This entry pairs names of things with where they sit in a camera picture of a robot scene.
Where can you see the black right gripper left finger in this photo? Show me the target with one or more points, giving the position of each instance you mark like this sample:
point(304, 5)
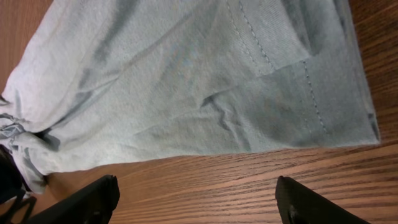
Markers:
point(93, 204)

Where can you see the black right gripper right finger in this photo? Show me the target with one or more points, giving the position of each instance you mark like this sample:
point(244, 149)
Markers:
point(298, 204)

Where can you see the light blue t-shirt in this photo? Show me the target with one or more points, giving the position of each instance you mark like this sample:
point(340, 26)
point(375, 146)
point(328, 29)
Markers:
point(108, 82)

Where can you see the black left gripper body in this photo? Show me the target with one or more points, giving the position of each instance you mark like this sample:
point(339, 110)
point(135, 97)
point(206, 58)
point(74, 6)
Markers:
point(16, 204)

